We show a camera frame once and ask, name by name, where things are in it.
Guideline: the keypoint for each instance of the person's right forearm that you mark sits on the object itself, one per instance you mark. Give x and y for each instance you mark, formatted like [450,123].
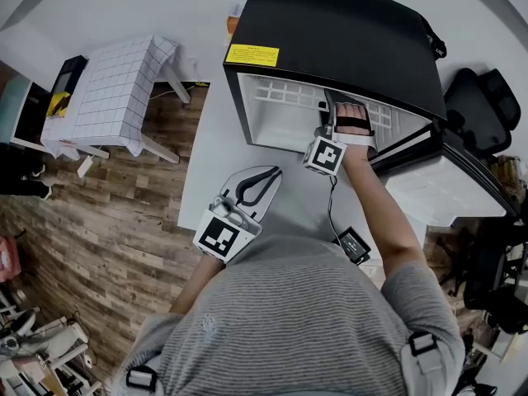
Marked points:
[383,213]

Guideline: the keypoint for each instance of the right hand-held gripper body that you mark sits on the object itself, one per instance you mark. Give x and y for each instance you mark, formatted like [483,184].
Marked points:
[326,155]

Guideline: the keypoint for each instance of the black wheeled chair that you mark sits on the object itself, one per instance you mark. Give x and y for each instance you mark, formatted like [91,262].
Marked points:
[491,279]

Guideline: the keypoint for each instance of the white checked tablecloth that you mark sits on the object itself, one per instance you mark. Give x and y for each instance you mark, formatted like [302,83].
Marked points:
[115,97]

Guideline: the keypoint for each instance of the black battery box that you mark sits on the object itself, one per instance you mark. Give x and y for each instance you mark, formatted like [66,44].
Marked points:
[352,246]

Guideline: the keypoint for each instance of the white floor machine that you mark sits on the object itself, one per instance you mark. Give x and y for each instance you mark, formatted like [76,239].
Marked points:
[53,340]

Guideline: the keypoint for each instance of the white wire fridge shelf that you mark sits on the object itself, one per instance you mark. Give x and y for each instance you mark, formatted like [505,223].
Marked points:
[280,90]

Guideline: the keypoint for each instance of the yellow box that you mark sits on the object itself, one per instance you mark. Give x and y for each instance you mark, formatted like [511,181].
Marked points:
[57,105]

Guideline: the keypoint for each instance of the person's right hand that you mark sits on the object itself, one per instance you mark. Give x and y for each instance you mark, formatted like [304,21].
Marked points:
[350,111]

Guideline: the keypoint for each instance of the grey striped shirt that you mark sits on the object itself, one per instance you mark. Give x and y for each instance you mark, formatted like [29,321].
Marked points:
[288,324]

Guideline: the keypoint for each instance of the black mini fridge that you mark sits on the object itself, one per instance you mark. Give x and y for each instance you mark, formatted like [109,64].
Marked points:
[338,27]

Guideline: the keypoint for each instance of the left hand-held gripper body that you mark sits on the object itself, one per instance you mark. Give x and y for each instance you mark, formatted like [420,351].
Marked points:
[224,237]

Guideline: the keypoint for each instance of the white power strip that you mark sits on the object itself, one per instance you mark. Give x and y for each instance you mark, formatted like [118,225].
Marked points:
[84,166]

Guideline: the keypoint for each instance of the black mesh office chair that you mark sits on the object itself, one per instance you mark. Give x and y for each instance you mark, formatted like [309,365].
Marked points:
[480,109]

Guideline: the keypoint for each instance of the person's left forearm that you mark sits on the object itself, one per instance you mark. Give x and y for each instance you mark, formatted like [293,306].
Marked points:
[198,285]

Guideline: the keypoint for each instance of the black bag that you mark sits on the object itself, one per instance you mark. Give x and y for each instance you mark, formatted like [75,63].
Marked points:
[438,43]

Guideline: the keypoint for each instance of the white side table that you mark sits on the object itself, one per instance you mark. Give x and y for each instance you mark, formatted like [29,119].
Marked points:
[161,149]

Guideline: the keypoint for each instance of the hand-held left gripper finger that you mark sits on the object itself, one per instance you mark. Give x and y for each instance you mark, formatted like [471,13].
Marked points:
[235,177]
[270,202]

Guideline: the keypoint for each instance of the orange box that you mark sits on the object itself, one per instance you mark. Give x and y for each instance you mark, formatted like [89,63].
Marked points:
[233,25]

